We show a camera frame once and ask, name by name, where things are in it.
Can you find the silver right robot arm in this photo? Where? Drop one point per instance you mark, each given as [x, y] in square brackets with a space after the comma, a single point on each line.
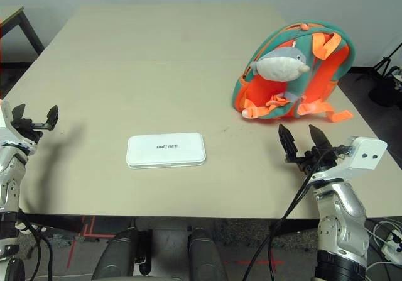
[342, 205]

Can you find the teal and orange backpack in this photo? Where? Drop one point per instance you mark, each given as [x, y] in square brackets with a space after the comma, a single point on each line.
[276, 39]

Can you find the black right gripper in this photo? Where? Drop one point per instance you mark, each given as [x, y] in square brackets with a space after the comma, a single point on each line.
[314, 162]

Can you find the white Unitree pencil case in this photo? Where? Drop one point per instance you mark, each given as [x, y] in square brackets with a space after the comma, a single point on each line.
[163, 150]

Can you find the grey robot right leg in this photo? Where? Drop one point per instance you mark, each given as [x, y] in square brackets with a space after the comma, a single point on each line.
[204, 256]

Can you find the dark framed side table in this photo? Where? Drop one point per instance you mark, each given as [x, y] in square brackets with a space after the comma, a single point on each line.
[9, 14]

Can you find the black tripod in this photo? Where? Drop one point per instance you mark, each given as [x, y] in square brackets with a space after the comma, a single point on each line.
[383, 63]

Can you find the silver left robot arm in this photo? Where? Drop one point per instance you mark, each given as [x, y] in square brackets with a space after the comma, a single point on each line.
[12, 164]

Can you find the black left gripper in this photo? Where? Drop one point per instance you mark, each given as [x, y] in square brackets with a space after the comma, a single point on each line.
[26, 127]

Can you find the grey robot leg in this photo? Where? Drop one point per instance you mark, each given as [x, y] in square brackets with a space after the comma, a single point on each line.
[204, 256]
[119, 256]

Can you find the grey white plush dolphin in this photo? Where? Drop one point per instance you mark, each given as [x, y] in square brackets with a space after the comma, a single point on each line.
[276, 68]

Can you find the grey robot left leg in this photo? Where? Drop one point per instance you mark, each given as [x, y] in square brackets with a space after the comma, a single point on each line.
[119, 256]

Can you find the black bin with clutter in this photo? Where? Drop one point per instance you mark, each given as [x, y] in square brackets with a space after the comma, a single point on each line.
[386, 95]

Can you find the white power strip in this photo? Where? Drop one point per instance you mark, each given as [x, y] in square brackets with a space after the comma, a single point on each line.
[392, 241]

